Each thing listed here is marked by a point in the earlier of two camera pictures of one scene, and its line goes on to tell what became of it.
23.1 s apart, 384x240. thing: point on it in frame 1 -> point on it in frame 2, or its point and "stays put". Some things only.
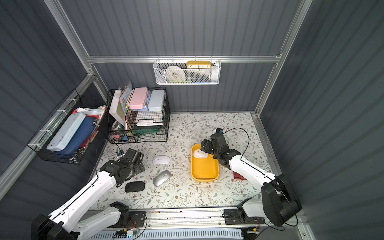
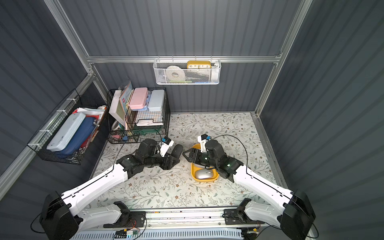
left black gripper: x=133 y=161 -> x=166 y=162
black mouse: x=133 y=186 -> x=177 y=150
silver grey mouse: x=161 y=178 -> x=204 y=173
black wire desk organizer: x=136 y=115 stays put
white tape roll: x=175 y=72 stays put
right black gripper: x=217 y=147 -> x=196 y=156
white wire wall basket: x=187 y=71 stays put
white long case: x=60 y=141 stays put
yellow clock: x=199 y=64 stays put
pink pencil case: x=139 y=98 stays put
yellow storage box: x=204 y=170 stays put
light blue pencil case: x=157 y=100 stays put
